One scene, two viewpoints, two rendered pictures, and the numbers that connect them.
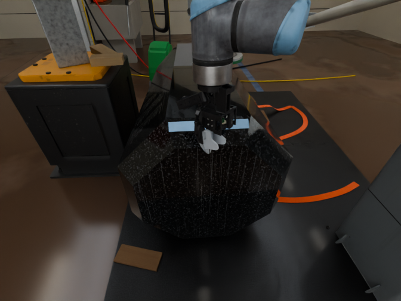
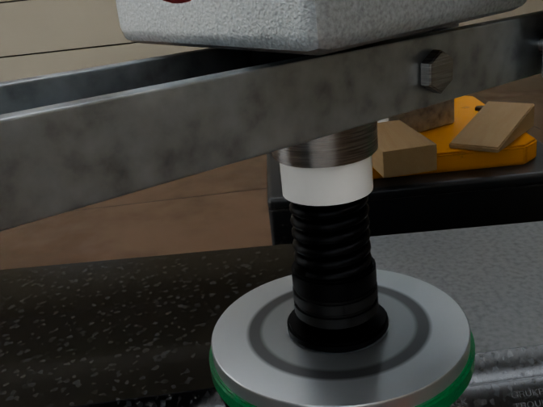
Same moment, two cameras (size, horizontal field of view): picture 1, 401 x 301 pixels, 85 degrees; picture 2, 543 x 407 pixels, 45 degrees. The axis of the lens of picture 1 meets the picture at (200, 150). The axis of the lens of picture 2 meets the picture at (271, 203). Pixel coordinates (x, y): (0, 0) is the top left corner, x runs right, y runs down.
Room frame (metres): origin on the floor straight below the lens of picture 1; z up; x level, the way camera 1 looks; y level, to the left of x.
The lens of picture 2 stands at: (1.36, -0.62, 1.18)
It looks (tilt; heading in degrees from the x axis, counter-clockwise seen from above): 21 degrees down; 95
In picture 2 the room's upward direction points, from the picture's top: 6 degrees counter-clockwise
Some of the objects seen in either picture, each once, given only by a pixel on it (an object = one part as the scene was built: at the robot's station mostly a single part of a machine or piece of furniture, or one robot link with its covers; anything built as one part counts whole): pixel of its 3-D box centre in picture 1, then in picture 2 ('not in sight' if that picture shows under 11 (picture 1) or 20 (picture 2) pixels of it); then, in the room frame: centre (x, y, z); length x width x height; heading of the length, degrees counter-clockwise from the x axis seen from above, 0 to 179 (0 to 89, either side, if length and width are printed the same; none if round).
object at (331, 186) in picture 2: not in sight; (326, 167); (1.36, -0.14, 1.02); 0.07 x 0.07 x 0.04
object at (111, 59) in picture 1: (107, 59); (392, 146); (1.50, 0.61, 0.81); 0.20 x 0.10 x 0.05; 101
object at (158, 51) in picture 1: (160, 55); not in sight; (2.86, 0.50, 0.43); 0.35 x 0.35 x 0.87; 78
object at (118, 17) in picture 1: (122, 29); not in sight; (4.43, 1.41, 0.43); 1.30 x 0.62 x 0.86; 6
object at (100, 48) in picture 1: (104, 50); (492, 125); (1.72, 0.71, 0.80); 0.20 x 0.10 x 0.05; 54
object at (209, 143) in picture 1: (210, 144); not in sight; (0.48, -0.03, 0.90); 0.06 x 0.03 x 0.09; 52
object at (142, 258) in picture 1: (138, 257); not in sight; (0.57, 0.35, 0.02); 0.25 x 0.10 x 0.01; 78
